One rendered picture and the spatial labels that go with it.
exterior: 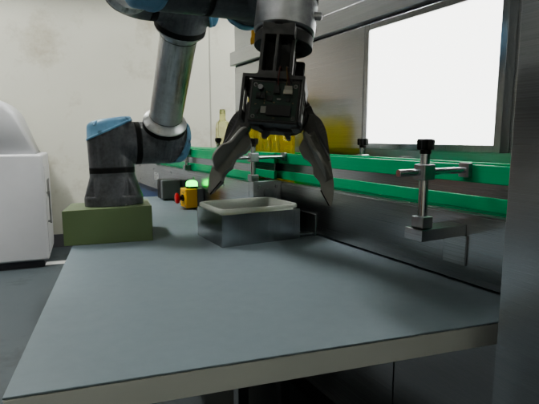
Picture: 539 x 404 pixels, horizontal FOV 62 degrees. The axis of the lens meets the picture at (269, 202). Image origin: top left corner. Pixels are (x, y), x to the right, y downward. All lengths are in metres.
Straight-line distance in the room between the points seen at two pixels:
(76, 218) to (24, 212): 2.72
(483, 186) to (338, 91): 0.68
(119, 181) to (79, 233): 0.16
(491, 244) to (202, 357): 0.52
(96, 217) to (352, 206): 0.63
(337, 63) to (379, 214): 0.59
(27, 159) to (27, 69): 1.04
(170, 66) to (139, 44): 3.50
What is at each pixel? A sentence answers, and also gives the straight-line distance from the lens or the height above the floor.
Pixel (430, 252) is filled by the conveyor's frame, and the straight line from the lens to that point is 0.94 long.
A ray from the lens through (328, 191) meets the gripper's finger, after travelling 0.55.
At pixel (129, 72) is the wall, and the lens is 4.57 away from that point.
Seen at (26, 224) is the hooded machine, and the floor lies 0.35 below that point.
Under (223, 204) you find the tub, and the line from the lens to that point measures 1.25.
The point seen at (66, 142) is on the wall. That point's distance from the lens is 4.55.
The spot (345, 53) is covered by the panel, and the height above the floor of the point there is 1.26.
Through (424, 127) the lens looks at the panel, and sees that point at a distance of 1.18.
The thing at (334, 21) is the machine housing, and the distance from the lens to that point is 1.51.
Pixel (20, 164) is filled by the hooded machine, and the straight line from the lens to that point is 3.88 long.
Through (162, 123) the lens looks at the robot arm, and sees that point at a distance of 1.22.
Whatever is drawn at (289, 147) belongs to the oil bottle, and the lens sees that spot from 1.44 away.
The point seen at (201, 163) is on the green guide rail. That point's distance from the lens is 1.77.
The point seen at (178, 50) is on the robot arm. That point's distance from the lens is 1.09.
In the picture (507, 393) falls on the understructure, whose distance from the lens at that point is 0.69.
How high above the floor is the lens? 1.01
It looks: 8 degrees down
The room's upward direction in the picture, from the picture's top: straight up
